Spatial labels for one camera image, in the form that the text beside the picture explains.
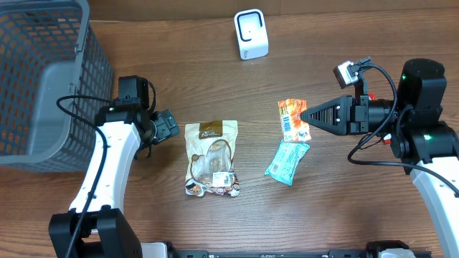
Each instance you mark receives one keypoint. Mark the red stick sachet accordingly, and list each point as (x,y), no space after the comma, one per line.
(378,111)

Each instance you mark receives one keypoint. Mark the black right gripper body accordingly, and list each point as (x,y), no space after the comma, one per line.
(351,115)

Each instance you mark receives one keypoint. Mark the orange Kleenex tissue pack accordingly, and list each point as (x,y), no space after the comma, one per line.
(294,130)

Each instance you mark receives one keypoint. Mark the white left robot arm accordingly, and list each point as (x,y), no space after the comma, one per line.
(94,225)

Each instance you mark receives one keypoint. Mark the white barcode scanner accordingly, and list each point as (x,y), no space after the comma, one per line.
(252,35)

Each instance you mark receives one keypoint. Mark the grey plastic basket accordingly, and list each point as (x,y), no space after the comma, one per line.
(55,76)

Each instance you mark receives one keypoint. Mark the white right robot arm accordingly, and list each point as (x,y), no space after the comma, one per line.
(409,113)

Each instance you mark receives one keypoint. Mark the beige snack bag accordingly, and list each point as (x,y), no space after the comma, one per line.
(210,149)

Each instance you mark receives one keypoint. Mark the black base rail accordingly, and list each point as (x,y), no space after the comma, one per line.
(332,253)

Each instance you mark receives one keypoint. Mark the teal wet wipes pack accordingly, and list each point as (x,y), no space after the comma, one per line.
(286,160)

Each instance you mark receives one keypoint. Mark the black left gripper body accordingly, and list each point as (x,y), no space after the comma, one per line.
(167,123)

